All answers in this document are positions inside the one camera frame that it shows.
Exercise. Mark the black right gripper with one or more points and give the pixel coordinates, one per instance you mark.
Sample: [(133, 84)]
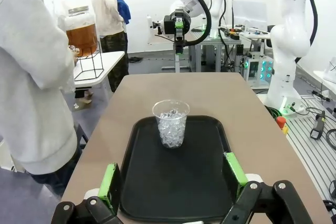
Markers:
[(169, 26)]

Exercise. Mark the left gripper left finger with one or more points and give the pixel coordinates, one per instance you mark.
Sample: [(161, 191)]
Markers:
[(109, 187)]

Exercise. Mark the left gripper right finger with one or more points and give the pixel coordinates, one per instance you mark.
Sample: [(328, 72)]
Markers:
[(236, 174)]

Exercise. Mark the short clear iced cup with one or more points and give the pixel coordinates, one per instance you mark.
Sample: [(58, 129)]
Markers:
[(172, 129)]

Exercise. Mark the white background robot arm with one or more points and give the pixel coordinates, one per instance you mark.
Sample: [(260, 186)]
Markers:
[(216, 6)]

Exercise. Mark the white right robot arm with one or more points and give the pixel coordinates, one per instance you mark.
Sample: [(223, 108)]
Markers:
[(286, 37)]

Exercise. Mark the person's right forearm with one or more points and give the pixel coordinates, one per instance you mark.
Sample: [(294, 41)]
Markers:
[(57, 64)]

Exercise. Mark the glass drink dispenser jar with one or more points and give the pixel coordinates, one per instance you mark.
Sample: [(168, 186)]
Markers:
[(81, 37)]

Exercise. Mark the person's right hand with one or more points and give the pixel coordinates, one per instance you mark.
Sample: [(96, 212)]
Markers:
[(75, 57)]

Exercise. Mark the mannequin in blue shirt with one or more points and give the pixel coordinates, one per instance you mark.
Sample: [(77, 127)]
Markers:
[(123, 9)]

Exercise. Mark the black plastic serving tray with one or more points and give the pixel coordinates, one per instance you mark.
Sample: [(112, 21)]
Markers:
[(176, 182)]

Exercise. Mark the red emergency stop button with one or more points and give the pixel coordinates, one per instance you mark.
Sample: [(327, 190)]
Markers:
[(281, 123)]

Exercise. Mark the mannequin in white shirt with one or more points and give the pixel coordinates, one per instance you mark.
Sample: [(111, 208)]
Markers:
[(107, 16)]

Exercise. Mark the white side table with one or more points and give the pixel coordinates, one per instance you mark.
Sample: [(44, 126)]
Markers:
[(110, 61)]

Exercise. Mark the control box with green lights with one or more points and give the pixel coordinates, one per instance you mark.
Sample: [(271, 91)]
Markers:
[(258, 69)]

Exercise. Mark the legs with beige shoes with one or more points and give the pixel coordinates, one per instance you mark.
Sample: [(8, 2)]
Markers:
[(84, 98)]

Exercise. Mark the black handheld enabling device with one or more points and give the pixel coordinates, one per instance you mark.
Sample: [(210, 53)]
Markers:
[(317, 127)]

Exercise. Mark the person in grey sweatshirt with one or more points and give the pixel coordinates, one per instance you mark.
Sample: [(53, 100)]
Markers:
[(23, 77)]

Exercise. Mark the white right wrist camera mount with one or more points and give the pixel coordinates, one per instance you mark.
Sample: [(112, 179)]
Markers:
[(155, 24)]

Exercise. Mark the metal frame work table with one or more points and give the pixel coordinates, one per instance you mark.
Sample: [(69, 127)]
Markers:
[(215, 43)]

